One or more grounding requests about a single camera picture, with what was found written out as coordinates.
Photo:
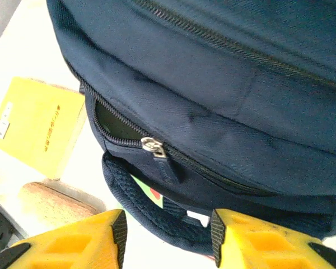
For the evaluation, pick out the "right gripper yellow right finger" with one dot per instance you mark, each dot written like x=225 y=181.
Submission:
x=268 y=246

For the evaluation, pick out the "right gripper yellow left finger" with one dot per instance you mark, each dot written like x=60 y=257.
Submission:
x=72 y=246

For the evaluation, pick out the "pink pencil case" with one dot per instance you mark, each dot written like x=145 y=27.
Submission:
x=53 y=199

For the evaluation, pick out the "yellow book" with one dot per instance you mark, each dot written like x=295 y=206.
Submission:
x=30 y=126

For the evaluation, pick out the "navy blue backpack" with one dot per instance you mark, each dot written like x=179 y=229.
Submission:
x=212 y=84

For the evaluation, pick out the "green booklet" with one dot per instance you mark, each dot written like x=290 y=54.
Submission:
x=145 y=187

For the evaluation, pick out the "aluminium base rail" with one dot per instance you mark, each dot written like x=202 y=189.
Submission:
x=5 y=213

